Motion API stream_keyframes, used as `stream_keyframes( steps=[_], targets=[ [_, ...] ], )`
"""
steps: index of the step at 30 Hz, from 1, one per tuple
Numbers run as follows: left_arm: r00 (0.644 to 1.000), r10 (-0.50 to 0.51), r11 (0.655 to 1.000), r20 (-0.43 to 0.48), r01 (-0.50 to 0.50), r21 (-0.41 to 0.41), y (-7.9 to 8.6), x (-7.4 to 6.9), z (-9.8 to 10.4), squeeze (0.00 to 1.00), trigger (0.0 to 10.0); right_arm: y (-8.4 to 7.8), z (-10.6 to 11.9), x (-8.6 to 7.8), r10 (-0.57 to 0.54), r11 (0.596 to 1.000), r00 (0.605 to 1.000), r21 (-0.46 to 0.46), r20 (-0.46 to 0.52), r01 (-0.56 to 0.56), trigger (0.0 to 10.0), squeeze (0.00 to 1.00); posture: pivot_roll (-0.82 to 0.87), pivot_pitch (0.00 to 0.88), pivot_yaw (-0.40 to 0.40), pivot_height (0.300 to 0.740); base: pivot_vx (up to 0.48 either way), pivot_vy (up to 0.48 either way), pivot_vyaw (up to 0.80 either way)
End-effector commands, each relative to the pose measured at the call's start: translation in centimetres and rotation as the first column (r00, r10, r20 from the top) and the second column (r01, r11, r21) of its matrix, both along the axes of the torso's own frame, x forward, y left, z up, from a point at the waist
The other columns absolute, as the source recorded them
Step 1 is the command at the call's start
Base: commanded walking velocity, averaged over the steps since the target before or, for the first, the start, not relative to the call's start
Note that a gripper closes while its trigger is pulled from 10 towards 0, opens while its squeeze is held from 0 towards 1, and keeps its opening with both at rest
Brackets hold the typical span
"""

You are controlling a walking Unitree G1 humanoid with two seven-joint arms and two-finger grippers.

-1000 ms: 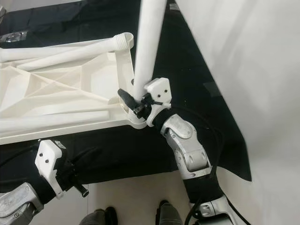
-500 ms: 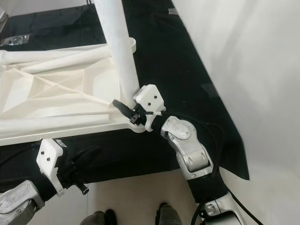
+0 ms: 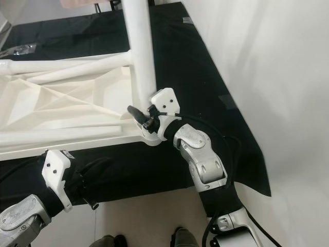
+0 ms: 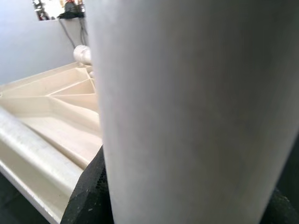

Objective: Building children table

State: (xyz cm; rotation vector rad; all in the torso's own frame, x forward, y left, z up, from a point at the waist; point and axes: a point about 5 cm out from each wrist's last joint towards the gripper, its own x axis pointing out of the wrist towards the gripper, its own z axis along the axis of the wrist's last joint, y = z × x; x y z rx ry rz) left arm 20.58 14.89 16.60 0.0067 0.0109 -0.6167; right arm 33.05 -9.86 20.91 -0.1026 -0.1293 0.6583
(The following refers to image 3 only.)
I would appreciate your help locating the white plastic table leg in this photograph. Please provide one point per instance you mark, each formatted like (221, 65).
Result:
(61, 136)
(61, 76)
(141, 51)
(82, 60)

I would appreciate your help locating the beige cloth covered table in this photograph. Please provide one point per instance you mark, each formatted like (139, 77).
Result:
(77, 3)

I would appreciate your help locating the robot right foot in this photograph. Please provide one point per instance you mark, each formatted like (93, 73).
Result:
(186, 237)

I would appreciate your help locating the white plastic table top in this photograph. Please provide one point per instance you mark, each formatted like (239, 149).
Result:
(72, 103)

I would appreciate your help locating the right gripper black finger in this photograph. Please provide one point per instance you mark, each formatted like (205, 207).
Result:
(137, 115)

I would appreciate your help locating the black table cloth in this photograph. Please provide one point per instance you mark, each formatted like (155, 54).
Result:
(177, 51)

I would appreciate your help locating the clear plastic bag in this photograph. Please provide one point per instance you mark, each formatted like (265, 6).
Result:
(25, 50)

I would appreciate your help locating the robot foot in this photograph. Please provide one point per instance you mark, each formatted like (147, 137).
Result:
(107, 242)
(186, 237)

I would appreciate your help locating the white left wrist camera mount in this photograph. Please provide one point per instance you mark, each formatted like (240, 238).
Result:
(55, 167)

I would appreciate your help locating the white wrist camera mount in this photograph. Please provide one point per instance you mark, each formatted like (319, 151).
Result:
(55, 167)
(165, 100)

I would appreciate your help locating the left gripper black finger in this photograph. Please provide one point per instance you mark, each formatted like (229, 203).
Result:
(95, 166)

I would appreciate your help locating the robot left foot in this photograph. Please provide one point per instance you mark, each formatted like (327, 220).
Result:
(107, 242)

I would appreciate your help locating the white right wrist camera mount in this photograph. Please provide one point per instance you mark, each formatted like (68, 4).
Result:
(165, 100)

